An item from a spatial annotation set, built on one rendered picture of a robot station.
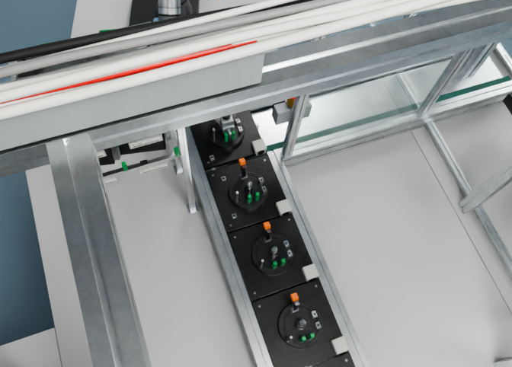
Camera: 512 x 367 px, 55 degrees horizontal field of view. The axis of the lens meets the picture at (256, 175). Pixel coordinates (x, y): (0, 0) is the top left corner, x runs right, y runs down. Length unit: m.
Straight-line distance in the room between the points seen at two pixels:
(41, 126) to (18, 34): 3.08
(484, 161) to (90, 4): 1.83
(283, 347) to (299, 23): 1.24
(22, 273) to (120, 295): 2.35
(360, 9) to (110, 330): 0.42
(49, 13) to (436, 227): 2.79
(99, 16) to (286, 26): 1.91
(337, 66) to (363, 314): 1.29
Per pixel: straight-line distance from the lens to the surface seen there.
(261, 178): 1.73
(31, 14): 3.72
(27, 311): 2.79
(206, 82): 0.55
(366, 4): 0.57
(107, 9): 2.42
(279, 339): 1.63
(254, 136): 1.85
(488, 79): 2.36
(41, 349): 1.82
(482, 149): 2.22
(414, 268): 1.90
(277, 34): 0.54
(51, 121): 0.55
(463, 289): 1.95
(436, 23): 0.72
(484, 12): 0.77
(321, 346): 1.65
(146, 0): 2.31
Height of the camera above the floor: 2.58
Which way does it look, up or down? 65 degrees down
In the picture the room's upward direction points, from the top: 9 degrees clockwise
